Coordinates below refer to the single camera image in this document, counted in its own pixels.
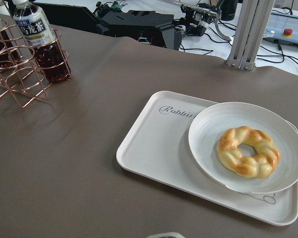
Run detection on tea bottle with label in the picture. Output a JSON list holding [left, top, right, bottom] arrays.
[[13, 0, 71, 83]]

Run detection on cream rectangular tray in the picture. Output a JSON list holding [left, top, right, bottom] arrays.
[[116, 91, 298, 226]]

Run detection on black device box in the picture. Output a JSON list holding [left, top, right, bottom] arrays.
[[96, 10, 182, 50]]

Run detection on white round plate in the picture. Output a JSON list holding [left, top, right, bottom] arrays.
[[188, 102, 298, 194]]

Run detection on black thermos bottle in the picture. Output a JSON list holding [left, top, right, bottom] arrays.
[[220, 0, 238, 21]]

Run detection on blue teach pendant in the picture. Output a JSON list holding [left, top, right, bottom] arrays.
[[263, 10, 298, 46]]

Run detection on braided ring bread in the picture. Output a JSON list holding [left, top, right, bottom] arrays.
[[217, 126, 281, 179]]

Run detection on copper wire bottle rack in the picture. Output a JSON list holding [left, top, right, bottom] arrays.
[[0, 0, 69, 108]]

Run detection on aluminium frame post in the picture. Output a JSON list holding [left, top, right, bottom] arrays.
[[226, 0, 275, 71]]

